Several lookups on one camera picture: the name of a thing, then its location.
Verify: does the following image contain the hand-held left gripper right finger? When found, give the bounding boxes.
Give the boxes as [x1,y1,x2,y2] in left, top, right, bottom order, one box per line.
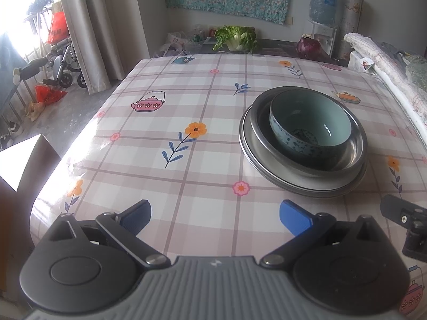
[260,200,388,270]

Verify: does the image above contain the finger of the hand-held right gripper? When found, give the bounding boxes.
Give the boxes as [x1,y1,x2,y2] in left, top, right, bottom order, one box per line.
[380,194,427,231]

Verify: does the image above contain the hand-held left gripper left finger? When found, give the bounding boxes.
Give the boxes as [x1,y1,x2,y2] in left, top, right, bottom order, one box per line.
[49,199,171,270]

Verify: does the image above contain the stainless steel bowl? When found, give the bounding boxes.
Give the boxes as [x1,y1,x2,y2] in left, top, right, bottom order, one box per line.
[250,87,368,178]

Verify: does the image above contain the large steel basin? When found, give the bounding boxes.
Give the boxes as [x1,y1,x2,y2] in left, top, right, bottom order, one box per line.
[239,104,369,194]

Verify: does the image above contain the teal ceramic bowl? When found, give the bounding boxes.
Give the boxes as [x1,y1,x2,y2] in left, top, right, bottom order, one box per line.
[269,90,355,158]

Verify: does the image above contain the brown wooden chair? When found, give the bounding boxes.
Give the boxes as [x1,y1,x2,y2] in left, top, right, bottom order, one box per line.
[0,133,63,294]

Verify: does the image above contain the plaid printed tablecloth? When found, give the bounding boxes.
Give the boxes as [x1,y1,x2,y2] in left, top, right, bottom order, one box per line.
[29,53,427,317]

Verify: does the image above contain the green floral pillow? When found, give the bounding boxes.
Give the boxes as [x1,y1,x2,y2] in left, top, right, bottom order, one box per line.
[404,63,427,92]

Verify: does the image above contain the white striped quilt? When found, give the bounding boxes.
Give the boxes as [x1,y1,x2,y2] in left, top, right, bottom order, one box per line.
[343,33,427,130]

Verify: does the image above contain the red plastic bag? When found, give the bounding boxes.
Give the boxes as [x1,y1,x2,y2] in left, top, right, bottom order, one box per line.
[35,85,67,105]

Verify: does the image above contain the black and white shoes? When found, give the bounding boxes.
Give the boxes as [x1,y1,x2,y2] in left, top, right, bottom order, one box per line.
[0,122,20,149]

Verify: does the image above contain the wheelchair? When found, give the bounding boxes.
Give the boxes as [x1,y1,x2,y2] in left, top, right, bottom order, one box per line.
[42,42,88,90]

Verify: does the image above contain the red onion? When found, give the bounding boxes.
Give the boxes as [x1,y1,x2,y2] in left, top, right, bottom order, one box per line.
[296,37,323,61]

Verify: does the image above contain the white plastic bag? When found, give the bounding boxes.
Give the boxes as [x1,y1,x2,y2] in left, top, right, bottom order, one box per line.
[153,31,188,58]

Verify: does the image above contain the black padded seat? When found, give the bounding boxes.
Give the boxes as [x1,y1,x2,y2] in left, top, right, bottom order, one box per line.
[17,57,49,82]

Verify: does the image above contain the white water dispenser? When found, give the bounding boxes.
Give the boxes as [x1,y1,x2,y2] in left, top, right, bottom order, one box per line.
[304,20,337,58]

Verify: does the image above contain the green leafy cabbage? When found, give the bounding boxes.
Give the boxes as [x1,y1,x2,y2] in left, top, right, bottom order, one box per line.
[213,26,258,53]

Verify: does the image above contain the beige curtain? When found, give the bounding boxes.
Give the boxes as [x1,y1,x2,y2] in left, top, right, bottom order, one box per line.
[56,0,151,94]

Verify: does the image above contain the floral paper roll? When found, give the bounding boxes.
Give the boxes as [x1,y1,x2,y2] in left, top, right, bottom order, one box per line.
[339,0,363,59]

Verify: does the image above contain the orange plastic bag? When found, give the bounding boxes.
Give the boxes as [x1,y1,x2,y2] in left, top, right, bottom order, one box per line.
[46,11,69,45]

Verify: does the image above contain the blue water jug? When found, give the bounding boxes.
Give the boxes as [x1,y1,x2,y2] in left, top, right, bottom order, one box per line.
[308,0,338,27]

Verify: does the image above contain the blue hanging clothes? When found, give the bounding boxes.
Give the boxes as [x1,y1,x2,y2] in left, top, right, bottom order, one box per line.
[26,0,60,14]

